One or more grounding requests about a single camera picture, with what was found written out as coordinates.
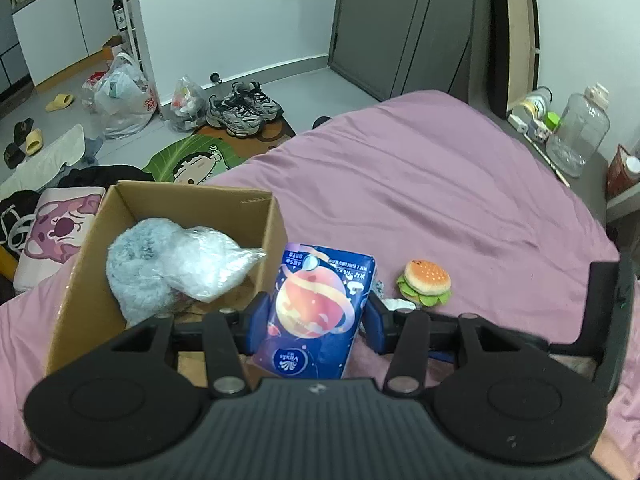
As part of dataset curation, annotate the clear plastic trash bag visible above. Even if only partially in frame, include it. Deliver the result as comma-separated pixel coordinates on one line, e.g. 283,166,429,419
168,76,208,132

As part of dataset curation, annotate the yellow slipper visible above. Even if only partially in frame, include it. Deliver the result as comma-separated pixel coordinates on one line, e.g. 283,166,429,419
46,93,75,113
25,128,44,157

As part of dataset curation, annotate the yellow slipper near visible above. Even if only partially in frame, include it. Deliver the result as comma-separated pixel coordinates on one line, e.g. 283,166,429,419
25,128,44,157

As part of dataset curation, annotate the grey sneaker near wall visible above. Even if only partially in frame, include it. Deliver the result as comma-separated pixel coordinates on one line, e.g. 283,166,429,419
232,81,283,122

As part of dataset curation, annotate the plush hamburger toy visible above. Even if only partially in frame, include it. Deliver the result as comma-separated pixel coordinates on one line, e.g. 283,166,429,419
396,259,451,308

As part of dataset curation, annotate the black clothing pile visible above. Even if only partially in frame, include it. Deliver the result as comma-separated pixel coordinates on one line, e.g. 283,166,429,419
1,165,153,258

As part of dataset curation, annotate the green capped container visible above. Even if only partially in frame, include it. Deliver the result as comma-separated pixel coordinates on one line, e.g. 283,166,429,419
544,110,560,132

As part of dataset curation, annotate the white kitchen cabinet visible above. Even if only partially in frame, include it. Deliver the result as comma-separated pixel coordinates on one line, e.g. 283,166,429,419
12,0,118,86

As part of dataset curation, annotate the brown cardboard box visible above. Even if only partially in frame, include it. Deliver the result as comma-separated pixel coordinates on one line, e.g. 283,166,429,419
46,181,288,374

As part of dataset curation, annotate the red snack jar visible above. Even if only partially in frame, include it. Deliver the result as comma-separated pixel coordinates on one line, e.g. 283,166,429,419
606,145,640,200

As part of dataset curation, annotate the white plastic shopping bag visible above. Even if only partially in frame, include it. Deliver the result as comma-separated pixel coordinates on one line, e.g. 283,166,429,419
79,52,157,140

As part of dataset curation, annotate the clear bag white stuffing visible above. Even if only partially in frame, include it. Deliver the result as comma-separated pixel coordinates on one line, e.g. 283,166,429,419
157,226,266,304

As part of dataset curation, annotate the large clear water jug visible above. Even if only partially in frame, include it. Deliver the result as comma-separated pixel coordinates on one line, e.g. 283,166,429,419
546,84,611,178

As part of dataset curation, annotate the pink cartoon cushion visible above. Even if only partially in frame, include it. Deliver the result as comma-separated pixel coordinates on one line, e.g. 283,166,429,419
13,186,106,292

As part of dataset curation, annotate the blue planet tissue pack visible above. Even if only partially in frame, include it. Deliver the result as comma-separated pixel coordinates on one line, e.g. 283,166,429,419
252,243,376,380

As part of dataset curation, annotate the grey sneaker front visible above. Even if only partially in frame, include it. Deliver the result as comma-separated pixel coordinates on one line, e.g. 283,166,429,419
206,96,265,138

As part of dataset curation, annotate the yellow slipper far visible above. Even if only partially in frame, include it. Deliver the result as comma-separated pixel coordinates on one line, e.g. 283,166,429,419
46,93,75,113

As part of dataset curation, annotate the pink bed sheet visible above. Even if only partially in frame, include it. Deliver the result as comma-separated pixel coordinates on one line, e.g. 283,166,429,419
1,91,618,458

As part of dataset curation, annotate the green cartoon floor mat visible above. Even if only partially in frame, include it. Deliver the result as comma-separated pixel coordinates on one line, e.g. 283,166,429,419
142,118,296,185

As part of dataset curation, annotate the grey pink plush toy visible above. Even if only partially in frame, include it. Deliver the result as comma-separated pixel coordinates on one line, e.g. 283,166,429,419
105,218,194,326

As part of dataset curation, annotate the white soft packet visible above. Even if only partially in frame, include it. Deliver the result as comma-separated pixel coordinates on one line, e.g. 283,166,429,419
382,298,416,311

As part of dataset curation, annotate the black slipper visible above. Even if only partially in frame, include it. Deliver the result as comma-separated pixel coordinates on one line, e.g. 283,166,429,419
3,117,34,170

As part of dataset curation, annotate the wooden framed board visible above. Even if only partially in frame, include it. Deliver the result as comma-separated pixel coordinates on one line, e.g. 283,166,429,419
487,0,540,119

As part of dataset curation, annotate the white floor towel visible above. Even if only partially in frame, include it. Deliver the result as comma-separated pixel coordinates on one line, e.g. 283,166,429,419
0,125,86,200

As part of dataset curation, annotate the dark grey wardrobe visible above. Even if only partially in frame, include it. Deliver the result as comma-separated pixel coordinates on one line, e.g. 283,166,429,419
329,0,489,102

